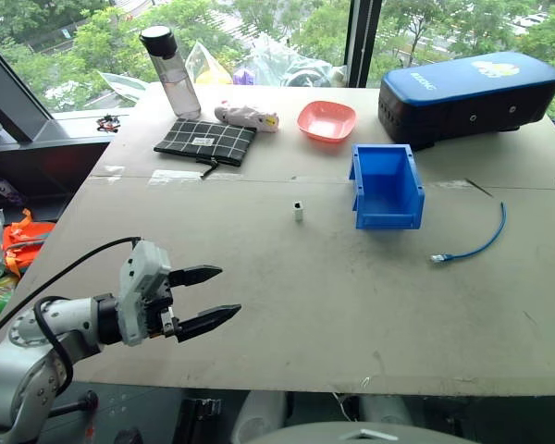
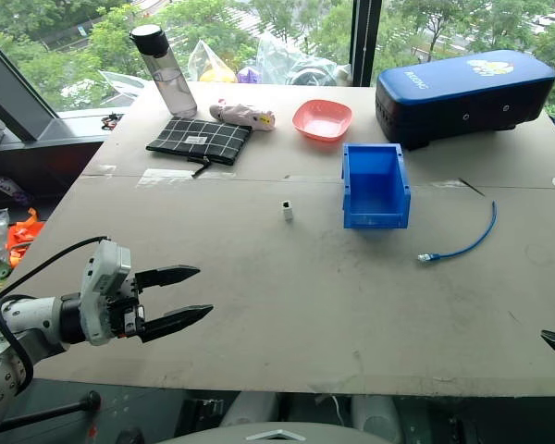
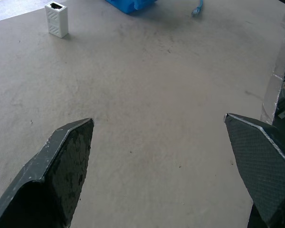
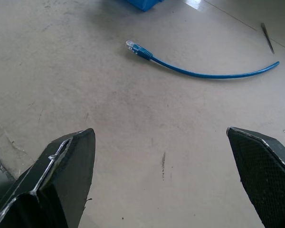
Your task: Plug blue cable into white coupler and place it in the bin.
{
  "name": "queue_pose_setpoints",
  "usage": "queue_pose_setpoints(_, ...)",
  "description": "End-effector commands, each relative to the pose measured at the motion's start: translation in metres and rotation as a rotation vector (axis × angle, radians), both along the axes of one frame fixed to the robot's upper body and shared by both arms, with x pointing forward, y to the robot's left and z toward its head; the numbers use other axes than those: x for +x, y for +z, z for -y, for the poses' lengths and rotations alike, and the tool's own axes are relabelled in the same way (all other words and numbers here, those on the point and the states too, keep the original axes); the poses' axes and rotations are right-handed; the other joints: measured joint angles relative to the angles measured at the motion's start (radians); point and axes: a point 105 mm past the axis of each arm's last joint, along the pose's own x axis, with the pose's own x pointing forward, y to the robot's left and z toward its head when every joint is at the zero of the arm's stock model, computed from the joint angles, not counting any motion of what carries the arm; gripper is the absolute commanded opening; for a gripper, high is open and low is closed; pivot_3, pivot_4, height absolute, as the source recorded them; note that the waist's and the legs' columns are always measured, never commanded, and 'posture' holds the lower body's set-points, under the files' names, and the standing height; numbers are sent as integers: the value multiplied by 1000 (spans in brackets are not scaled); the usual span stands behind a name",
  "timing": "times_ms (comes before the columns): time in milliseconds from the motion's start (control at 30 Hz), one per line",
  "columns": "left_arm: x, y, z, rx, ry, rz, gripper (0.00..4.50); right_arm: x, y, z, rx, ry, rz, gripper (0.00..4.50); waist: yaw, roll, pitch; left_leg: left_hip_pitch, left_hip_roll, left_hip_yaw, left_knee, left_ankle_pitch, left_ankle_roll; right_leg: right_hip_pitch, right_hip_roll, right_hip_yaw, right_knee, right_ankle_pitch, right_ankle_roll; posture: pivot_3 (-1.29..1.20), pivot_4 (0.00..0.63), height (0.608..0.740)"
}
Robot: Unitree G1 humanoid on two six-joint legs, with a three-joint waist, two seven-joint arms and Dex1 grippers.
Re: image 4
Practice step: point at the blue plastic box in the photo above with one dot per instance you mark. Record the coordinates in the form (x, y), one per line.
(143, 4)

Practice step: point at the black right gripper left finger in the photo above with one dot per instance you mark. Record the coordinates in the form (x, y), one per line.
(59, 180)

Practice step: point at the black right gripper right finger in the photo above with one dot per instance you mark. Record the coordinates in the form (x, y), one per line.
(263, 175)

